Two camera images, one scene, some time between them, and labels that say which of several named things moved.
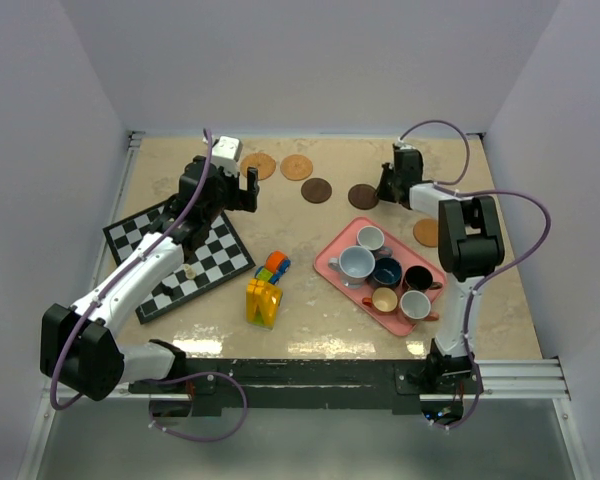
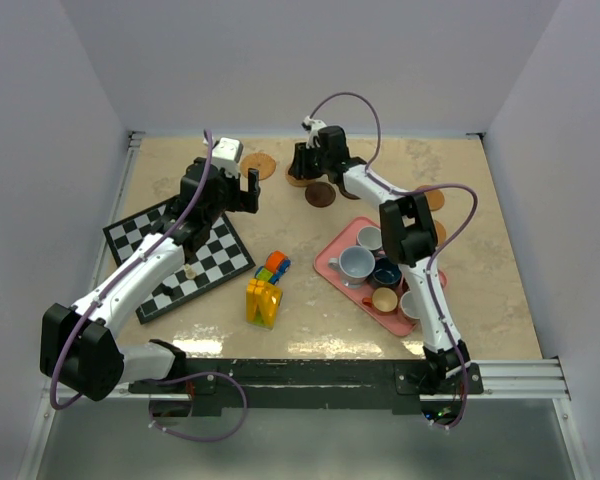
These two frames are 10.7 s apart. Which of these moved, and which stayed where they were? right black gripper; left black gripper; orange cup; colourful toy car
Moved: right black gripper
Stayed: orange cup; colourful toy car; left black gripper
